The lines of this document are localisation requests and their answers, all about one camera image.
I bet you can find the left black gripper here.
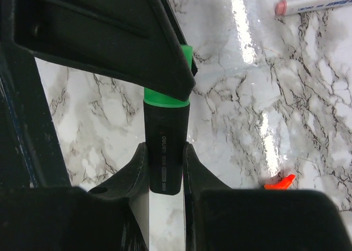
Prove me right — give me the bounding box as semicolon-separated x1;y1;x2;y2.
1;0;71;188

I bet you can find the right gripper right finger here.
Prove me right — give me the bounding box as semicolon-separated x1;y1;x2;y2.
183;144;351;250

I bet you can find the green highlighter black body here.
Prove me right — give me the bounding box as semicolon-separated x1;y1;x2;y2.
144;98;190;196

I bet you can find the green highlighter cap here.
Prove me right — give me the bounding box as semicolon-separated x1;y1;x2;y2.
142;43;195;109

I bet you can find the pink capped white pen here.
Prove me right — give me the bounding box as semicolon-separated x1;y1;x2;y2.
274;0;351;15

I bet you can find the orange highlighter black body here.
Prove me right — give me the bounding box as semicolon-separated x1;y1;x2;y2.
264;174;296;190

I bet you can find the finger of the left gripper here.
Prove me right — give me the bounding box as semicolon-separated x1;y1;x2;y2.
14;0;196;101

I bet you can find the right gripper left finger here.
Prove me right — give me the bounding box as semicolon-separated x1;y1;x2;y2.
1;143;148;250

